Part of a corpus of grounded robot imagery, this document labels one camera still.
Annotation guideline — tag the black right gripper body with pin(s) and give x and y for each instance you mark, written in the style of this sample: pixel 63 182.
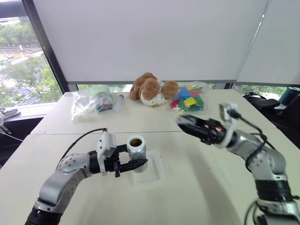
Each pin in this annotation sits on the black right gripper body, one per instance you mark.
pixel 212 133

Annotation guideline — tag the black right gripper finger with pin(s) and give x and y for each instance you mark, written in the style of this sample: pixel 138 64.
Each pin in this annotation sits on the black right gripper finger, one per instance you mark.
pixel 189 131
pixel 194 122

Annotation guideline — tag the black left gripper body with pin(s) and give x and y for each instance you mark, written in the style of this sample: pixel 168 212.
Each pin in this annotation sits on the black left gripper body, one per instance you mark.
pixel 110 165

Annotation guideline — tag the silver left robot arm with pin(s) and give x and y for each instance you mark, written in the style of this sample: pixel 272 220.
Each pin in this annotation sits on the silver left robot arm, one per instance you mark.
pixel 63 178

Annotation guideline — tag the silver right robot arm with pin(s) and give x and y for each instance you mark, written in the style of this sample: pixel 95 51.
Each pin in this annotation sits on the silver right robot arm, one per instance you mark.
pixel 269 164

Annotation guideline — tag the brown jar contents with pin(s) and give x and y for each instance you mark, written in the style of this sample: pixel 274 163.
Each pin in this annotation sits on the brown jar contents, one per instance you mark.
pixel 136 142

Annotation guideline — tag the bag of colourful blocks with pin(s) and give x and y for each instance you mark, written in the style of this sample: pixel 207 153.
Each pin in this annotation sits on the bag of colourful blocks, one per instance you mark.
pixel 189 100

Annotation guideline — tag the clear plastic tray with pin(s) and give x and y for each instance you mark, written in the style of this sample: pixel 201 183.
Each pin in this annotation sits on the clear plastic tray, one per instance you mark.
pixel 150 178

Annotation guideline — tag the clear plastic tube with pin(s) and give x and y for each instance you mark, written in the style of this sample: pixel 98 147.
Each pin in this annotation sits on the clear plastic tube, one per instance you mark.
pixel 118 103

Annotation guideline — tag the brown and white plush dog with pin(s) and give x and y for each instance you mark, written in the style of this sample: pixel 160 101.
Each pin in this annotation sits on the brown and white plush dog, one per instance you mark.
pixel 150 89

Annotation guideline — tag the clear plastic bag of items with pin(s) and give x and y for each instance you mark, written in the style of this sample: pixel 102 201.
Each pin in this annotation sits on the clear plastic bag of items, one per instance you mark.
pixel 85 104

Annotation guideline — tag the black chair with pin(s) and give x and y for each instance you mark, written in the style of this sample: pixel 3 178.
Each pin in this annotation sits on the black chair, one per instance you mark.
pixel 274 110

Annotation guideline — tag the teal bottle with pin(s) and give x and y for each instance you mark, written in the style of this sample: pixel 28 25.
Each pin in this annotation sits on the teal bottle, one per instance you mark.
pixel 290 96

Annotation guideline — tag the wide white roller blind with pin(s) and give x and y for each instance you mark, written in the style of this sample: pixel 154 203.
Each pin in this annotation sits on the wide white roller blind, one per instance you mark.
pixel 150 39

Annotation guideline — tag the narrow white roller blind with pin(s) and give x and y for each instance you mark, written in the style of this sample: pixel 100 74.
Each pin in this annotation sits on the narrow white roller blind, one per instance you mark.
pixel 274 47

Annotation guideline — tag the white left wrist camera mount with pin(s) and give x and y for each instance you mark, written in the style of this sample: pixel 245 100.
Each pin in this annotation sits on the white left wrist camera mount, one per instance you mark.
pixel 106 145

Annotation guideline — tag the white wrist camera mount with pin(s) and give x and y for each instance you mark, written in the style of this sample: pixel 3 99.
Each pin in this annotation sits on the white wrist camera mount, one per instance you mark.
pixel 230 127
pixel 106 145

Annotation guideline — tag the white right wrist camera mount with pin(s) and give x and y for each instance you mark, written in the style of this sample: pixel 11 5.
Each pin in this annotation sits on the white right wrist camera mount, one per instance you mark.
pixel 230 127

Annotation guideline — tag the black window frame post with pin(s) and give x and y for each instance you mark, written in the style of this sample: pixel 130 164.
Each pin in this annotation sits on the black window frame post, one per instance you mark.
pixel 47 47

